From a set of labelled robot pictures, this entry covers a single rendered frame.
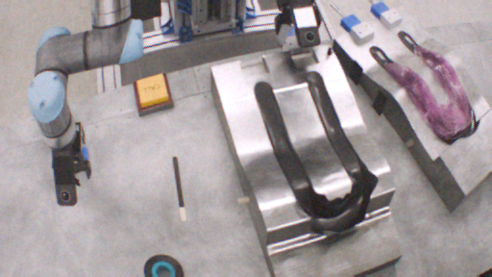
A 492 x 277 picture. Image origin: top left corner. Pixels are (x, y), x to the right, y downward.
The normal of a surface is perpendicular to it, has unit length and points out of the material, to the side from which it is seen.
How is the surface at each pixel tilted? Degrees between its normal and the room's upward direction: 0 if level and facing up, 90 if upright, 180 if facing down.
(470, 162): 0
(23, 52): 0
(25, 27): 0
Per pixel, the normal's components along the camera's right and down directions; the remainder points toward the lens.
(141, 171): 0.03, -0.46
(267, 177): -0.11, -0.81
